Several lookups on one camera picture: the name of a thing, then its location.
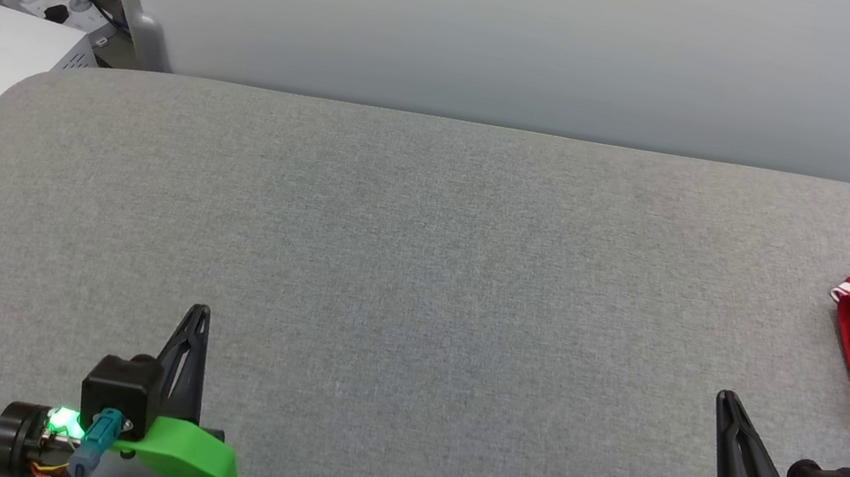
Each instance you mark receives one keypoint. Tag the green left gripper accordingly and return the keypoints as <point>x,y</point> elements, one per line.
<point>189,462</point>

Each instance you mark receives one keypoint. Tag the white power strip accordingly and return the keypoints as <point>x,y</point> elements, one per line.
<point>62,5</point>

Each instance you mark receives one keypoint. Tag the white partition panel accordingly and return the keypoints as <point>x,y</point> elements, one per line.
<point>512,28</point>

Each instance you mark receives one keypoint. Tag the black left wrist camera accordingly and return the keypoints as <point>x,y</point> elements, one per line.
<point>119,390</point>

